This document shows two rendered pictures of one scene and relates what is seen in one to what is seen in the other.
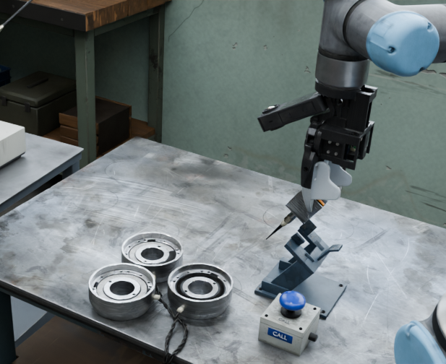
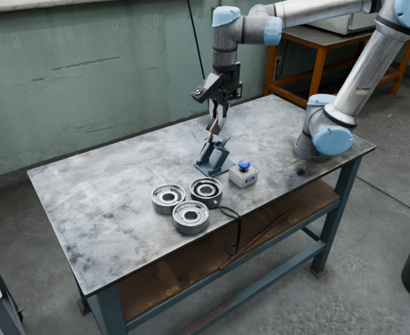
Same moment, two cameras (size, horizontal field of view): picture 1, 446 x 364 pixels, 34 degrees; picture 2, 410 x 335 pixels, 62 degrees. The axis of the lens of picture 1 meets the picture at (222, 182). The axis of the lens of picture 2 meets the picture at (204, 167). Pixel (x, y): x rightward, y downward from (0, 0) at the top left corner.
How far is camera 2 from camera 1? 0.95 m
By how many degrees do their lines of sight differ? 52
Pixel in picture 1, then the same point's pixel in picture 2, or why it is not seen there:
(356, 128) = (236, 80)
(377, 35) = (270, 30)
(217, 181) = (109, 158)
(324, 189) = (229, 113)
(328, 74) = (230, 60)
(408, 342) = (329, 135)
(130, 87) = not seen: outside the picture
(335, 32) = (232, 38)
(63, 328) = not seen: hidden behind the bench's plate
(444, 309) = (337, 115)
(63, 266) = (144, 236)
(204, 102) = not seen: outside the picture
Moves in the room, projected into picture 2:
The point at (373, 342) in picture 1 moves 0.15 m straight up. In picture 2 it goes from (257, 161) to (262, 125)
